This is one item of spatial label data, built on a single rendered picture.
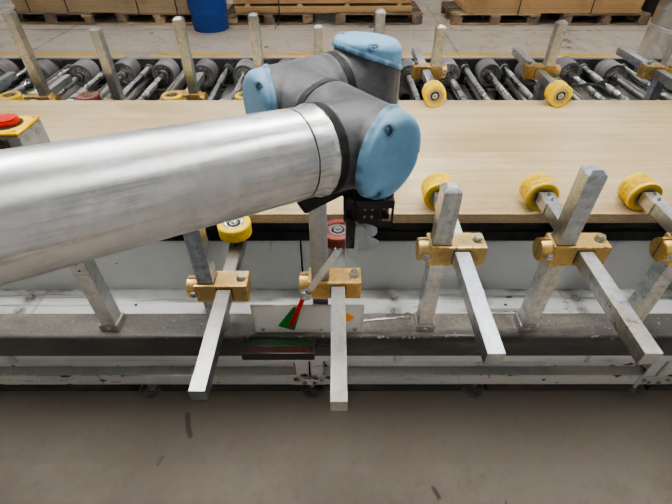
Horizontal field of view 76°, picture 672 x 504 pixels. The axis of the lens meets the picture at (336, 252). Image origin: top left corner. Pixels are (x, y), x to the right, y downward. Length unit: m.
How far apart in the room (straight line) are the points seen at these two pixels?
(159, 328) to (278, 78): 0.77
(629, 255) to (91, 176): 1.32
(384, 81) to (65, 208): 0.41
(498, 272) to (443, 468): 0.74
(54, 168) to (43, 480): 1.64
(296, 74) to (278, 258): 0.74
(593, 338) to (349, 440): 0.90
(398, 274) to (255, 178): 0.92
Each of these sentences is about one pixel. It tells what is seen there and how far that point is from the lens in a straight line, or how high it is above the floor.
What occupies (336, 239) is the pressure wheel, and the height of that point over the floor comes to 0.91.
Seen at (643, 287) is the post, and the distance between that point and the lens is 1.20.
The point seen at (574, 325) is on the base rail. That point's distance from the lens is 1.21.
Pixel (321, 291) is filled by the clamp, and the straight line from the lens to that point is 0.94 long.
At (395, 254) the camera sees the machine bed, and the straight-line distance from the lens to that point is 1.18.
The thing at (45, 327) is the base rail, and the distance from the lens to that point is 1.28.
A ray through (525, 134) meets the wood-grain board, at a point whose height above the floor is 0.90.
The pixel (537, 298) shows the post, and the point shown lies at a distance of 1.07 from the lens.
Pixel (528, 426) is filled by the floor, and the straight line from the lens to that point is 1.85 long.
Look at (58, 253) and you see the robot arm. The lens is 0.33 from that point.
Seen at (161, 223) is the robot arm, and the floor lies 1.34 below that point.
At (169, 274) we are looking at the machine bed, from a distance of 1.31.
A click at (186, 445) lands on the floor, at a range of 1.76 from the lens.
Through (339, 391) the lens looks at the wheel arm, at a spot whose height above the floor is 0.86.
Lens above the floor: 1.53
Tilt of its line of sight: 41 degrees down
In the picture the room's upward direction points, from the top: straight up
